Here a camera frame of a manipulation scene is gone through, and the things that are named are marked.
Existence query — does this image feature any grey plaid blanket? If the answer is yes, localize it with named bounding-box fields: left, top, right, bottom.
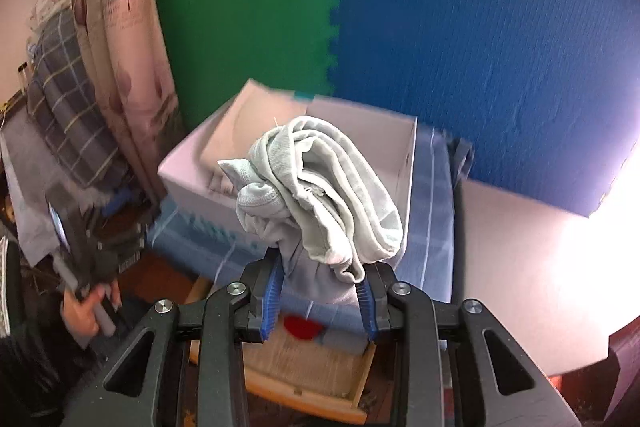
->
left=25, top=14, right=131, bottom=188

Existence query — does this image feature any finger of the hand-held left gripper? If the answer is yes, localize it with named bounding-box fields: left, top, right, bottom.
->
left=102, top=190, right=161, bottom=228
left=95, top=227, right=151, bottom=275

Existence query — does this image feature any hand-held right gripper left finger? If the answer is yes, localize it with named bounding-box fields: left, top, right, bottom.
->
left=62, top=257, right=283, bottom=427

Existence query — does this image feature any floral curtain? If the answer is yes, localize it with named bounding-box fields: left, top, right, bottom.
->
left=67, top=0, right=193, bottom=208

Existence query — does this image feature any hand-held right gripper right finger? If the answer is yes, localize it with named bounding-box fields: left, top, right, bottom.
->
left=354, top=262, right=581, bottom=427

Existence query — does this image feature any green foam mat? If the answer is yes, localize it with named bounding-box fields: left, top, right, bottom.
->
left=147, top=0, right=346, bottom=133

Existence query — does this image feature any blue checked cloth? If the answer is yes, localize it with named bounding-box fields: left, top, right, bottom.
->
left=150, top=127, right=476, bottom=358

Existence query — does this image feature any grey cardboard box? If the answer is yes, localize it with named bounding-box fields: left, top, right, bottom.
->
left=452, top=180, right=631, bottom=427

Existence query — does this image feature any light grey underwear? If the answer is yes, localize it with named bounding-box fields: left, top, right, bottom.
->
left=216, top=116, right=405, bottom=308

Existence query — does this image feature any white floral quilt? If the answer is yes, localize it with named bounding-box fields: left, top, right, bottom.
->
left=30, top=0, right=76, bottom=33

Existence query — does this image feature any white cardboard shoe box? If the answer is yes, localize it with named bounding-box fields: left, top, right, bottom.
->
left=157, top=78, right=419, bottom=278

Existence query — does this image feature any person's left hand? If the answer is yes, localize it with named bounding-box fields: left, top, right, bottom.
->
left=62, top=279, right=123, bottom=350

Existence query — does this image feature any wooden drawer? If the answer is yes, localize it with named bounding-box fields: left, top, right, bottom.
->
left=187, top=277, right=378, bottom=425

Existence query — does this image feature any white plastic sheet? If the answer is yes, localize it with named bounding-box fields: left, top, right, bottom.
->
left=0, top=112, right=61, bottom=268

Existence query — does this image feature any blue foam mat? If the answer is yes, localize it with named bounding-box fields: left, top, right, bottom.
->
left=327, top=0, right=633, bottom=218

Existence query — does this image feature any red underwear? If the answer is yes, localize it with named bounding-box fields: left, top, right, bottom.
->
left=284, top=315, right=323, bottom=342

